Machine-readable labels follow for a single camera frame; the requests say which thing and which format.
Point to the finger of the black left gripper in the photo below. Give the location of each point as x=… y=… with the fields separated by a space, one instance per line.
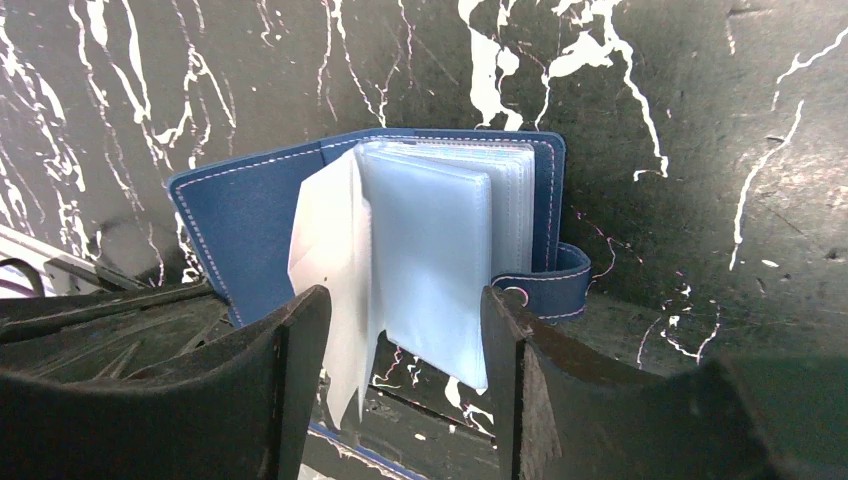
x=66 y=324

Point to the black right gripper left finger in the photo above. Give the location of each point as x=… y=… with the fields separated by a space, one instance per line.
x=237 y=408

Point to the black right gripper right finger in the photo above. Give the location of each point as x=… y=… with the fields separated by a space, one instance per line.
x=563 y=410

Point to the blue card holder wallet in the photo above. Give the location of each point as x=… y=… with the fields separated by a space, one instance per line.
x=404 y=227

